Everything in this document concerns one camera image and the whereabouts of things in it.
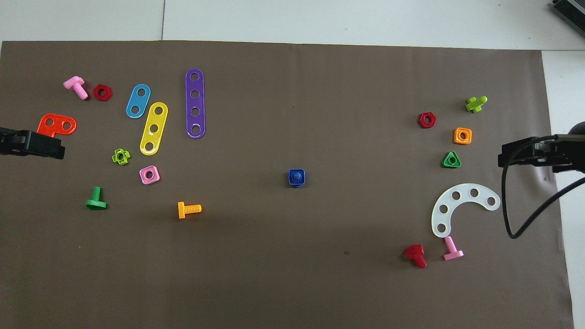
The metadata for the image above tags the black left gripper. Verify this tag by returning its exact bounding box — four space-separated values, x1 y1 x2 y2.
0 128 65 159

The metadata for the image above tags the orange plastic screw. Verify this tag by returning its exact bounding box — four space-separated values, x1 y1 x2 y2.
178 202 202 219

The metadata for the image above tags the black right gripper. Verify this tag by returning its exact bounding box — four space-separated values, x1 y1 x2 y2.
498 134 585 173

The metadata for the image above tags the blue two-hole strip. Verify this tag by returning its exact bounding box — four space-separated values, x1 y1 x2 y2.
126 84 151 119

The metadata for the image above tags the purple four-hole strip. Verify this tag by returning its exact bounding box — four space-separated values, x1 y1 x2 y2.
185 69 206 139

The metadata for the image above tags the brown table mat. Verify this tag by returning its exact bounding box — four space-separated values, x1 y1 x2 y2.
0 40 575 329

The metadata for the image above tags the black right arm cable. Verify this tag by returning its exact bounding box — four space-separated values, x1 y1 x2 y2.
501 135 585 239

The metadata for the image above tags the pink plastic screw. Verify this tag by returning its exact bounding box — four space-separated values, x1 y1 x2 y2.
63 76 89 101
443 236 464 261

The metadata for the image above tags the red plastic screw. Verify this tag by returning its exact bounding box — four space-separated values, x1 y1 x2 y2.
405 244 428 269

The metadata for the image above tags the lime green plastic screw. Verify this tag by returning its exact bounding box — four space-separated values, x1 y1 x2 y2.
465 96 488 113

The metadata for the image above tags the orange-red three-hole corner plate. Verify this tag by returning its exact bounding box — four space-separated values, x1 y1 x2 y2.
37 113 77 138

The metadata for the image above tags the grey ribbed metal device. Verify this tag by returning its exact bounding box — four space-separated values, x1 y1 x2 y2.
550 0 585 26

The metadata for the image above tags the pink square nut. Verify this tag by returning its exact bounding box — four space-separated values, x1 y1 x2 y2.
139 165 161 185

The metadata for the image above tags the yellow three-hole strip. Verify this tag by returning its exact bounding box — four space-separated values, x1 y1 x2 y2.
139 101 169 156

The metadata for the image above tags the white curved five-hole strip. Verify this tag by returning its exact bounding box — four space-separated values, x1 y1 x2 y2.
431 183 501 239

